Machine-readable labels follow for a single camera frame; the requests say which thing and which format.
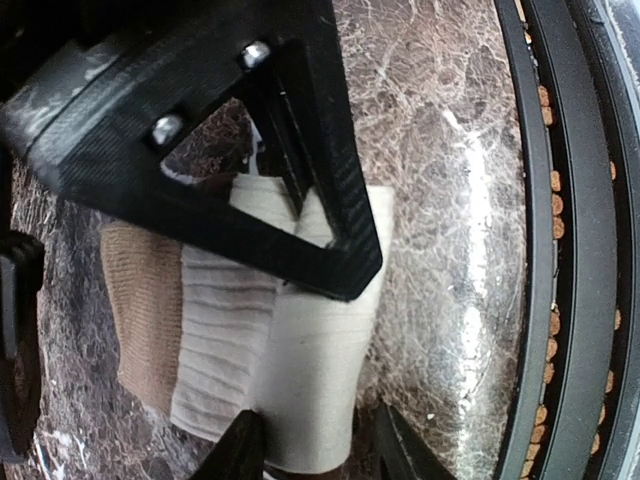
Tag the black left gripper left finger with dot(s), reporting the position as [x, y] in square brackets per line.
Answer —
[240, 452]

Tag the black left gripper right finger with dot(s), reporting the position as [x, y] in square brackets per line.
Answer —
[400, 452]

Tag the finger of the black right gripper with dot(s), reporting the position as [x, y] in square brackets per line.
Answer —
[225, 125]

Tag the beige brown block sock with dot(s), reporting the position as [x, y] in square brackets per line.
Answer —
[202, 338]

